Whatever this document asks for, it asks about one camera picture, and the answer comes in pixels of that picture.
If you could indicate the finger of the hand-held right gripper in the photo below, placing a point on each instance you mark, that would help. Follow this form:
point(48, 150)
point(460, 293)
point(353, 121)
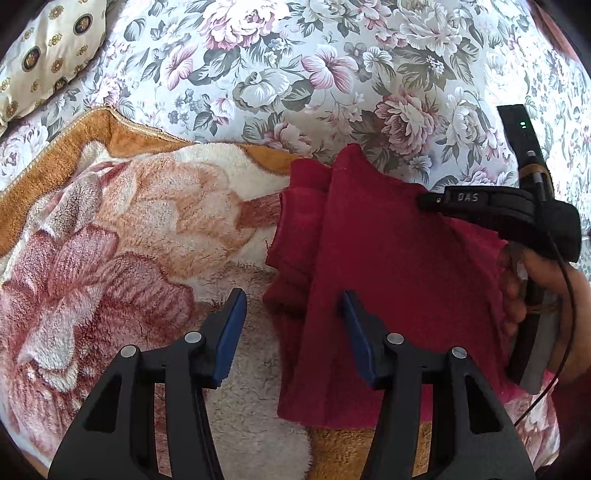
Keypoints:
point(494, 218)
point(466, 197)

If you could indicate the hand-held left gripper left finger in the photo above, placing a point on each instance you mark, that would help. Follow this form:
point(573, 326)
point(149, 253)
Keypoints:
point(228, 339)

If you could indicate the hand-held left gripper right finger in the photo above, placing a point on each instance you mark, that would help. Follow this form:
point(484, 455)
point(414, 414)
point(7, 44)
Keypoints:
point(359, 341)

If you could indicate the dark red knit sweater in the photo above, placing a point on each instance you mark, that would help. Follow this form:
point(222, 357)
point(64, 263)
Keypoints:
point(392, 277)

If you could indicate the person's right hand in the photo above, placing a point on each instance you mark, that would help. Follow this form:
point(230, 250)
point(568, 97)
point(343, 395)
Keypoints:
point(572, 323)

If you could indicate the plush rose-print blanket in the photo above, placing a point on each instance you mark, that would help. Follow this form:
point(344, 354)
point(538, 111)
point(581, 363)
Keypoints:
point(138, 240)

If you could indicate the floral bedspread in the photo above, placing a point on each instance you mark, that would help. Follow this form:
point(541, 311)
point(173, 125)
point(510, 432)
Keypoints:
point(277, 69)

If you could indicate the cream medallion-print pillow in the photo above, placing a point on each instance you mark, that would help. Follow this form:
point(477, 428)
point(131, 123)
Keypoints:
point(46, 50)

